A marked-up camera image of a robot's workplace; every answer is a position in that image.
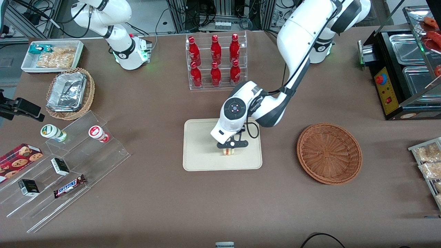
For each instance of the red-lidded yogurt cup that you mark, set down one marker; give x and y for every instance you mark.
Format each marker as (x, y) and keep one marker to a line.
(97, 133)

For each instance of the red cola bottle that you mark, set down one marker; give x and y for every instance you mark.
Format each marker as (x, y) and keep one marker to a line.
(196, 75)
(216, 50)
(234, 48)
(215, 74)
(194, 51)
(235, 72)

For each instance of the black clamp mount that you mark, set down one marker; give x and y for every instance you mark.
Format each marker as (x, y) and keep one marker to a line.
(24, 107)

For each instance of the stainless steel pan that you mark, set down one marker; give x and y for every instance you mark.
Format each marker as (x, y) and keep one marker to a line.
(418, 82)
(406, 48)

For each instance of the small black carton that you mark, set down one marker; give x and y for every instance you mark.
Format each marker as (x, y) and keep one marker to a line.
(60, 166)
(28, 187)

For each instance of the clear bag of fried snacks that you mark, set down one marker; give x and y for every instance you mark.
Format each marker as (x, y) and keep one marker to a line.
(427, 152)
(430, 170)

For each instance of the red knob on warmer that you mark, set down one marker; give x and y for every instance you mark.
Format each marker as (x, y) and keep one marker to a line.
(380, 79)

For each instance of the small grey device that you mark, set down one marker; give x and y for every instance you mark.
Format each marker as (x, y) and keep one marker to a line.
(224, 245)

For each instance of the green snack packet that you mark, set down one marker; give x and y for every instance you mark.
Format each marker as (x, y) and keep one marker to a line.
(39, 49)

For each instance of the aluminium foil container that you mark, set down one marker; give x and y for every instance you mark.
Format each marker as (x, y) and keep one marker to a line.
(67, 91)

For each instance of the red sausage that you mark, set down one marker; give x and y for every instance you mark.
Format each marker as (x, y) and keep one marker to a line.
(436, 37)
(431, 22)

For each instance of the small oval wicker basket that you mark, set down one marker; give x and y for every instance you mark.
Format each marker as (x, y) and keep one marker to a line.
(88, 100)

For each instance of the plastic-wrapped triangle sandwich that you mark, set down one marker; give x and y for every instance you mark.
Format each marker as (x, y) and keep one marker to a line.
(229, 151)

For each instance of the beige rectangular tray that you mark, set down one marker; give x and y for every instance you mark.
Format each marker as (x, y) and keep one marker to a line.
(200, 151)

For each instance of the white rectangular snack bin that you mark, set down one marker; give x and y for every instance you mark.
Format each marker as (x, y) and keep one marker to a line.
(27, 65)

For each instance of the clear acrylic bottle rack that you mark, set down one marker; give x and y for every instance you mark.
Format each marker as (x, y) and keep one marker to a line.
(206, 82)

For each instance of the clear bag of crackers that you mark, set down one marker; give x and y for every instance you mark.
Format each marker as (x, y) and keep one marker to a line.
(57, 58)

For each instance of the Snickers chocolate bar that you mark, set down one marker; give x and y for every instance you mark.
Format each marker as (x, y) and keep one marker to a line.
(69, 186)

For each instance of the round brown wicker basket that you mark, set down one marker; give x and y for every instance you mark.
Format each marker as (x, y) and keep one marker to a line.
(329, 153)

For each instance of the black food warmer cabinet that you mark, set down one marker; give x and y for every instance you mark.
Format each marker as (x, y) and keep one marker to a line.
(386, 93)

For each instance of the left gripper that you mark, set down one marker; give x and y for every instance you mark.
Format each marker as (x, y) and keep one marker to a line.
(242, 128)

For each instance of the red cookie box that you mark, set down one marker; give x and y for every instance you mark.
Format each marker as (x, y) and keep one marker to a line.
(19, 160)

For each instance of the green-lidded yogurt cup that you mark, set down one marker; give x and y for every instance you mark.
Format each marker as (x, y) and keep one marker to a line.
(51, 132)

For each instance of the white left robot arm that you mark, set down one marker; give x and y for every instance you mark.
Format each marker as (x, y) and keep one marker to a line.
(296, 32)

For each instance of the grey snack tray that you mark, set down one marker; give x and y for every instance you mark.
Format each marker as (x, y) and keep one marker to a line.
(413, 148)

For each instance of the clear acrylic stepped display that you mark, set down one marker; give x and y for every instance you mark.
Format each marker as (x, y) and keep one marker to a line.
(86, 162)

